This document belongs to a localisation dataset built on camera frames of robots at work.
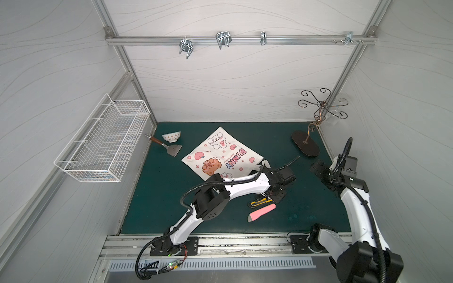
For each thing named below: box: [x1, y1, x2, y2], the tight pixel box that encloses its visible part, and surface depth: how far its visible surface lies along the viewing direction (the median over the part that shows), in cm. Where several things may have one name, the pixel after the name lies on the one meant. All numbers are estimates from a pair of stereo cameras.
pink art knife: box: [247, 202, 277, 223], surface depth 84 cm
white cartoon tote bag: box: [181, 126, 271, 182], surface depth 104 cm
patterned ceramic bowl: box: [161, 130, 182, 143], surface depth 106 cm
